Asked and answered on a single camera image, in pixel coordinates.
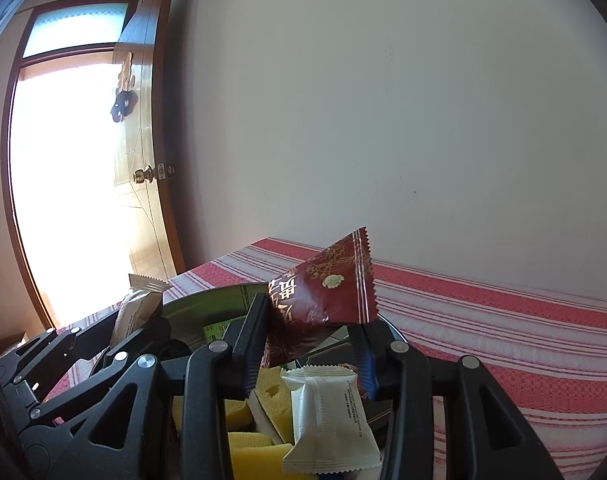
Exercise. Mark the frosted transom window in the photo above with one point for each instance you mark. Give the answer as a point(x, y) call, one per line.
point(78, 27)

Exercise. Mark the yellow green scouring sponge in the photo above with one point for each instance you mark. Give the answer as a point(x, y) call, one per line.
point(273, 400)
point(239, 415)
point(256, 455)

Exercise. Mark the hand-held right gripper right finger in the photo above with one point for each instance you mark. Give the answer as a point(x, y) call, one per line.
point(369, 375)

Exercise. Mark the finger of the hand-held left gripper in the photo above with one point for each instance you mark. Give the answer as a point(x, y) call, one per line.
point(128, 347)
point(53, 342)

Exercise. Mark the wooden door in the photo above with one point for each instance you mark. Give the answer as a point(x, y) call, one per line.
point(148, 110)

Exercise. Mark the desktop with red striped cloth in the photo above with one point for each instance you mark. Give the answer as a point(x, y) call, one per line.
point(483, 320)

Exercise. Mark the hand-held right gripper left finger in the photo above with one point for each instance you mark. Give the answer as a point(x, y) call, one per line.
point(248, 350)

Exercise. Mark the cream snack packet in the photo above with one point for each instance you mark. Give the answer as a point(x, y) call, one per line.
point(138, 305)

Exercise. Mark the wooden door frame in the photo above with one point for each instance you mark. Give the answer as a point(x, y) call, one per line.
point(9, 125)

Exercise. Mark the white snack packet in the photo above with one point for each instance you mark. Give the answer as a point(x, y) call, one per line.
point(328, 410)

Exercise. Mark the round metal tin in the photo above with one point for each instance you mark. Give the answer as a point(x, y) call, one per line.
point(208, 305)

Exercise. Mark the brass door knob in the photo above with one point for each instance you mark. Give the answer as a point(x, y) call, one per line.
point(143, 175)

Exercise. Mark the brown snack packet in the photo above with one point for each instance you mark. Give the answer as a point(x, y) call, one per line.
point(328, 290)

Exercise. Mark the hanging door ornament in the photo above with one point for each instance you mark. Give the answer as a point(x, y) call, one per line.
point(123, 95)

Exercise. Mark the small green box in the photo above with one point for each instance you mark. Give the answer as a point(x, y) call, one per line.
point(218, 334)

